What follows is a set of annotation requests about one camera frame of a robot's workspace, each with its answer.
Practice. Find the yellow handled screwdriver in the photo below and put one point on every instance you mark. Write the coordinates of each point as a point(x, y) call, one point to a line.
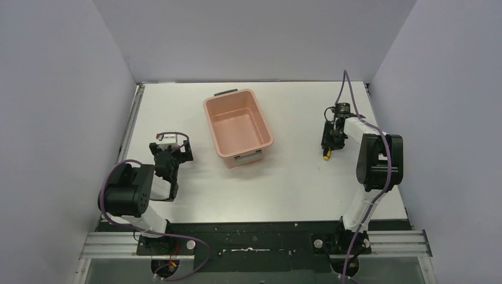
point(326, 153)

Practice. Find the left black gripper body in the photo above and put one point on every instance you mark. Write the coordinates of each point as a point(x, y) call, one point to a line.
point(171, 151)

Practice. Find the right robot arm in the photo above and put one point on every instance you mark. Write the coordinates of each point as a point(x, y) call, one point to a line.
point(379, 167)

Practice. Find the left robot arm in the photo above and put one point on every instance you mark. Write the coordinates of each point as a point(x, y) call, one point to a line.
point(128, 190)

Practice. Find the aluminium rail frame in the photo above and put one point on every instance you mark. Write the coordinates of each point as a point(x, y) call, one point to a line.
point(260, 218)

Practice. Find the pink plastic bin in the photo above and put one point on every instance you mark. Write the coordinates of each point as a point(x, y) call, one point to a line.
point(239, 129)

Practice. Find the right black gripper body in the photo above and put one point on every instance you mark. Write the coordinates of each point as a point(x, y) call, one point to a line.
point(329, 142)

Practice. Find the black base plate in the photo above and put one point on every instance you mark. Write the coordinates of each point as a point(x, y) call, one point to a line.
point(189, 250)

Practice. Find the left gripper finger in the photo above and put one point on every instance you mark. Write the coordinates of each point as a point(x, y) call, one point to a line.
point(185, 152)
point(154, 148)

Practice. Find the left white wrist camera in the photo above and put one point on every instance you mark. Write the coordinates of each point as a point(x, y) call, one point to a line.
point(169, 138)

